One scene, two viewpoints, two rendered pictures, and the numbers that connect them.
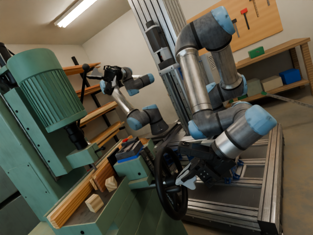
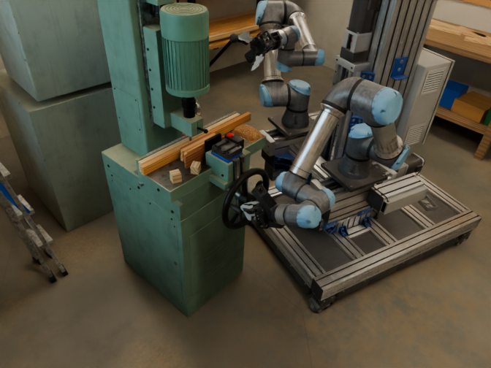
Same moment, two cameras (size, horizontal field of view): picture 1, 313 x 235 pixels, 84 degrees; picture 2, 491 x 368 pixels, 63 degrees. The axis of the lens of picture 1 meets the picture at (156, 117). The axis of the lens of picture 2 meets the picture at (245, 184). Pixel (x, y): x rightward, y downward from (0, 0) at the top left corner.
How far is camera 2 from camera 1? 96 cm
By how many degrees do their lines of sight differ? 31
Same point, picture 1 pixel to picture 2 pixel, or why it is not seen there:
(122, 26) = not seen: outside the picture
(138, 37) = not seen: outside the picture
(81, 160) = (182, 126)
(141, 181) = (220, 182)
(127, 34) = not seen: outside the picture
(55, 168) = (156, 117)
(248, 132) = (293, 218)
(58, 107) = (185, 79)
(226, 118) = (302, 195)
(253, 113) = (304, 212)
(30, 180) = (131, 110)
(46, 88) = (183, 58)
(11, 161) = (122, 83)
